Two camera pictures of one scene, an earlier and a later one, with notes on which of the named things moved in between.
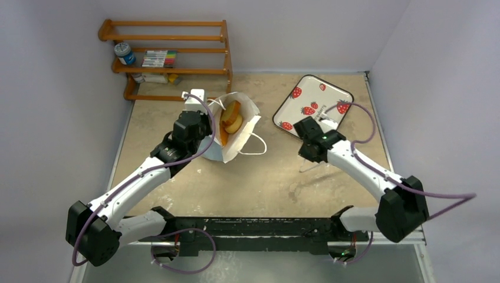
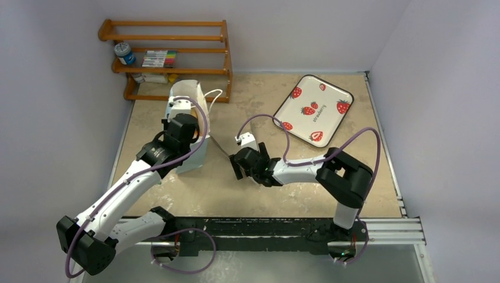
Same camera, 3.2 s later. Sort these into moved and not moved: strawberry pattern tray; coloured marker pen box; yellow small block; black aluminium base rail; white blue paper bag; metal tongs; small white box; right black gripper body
Moved: white blue paper bag; right black gripper body; metal tongs
Not moved: coloured marker pen box; yellow small block; black aluminium base rail; small white box; strawberry pattern tray
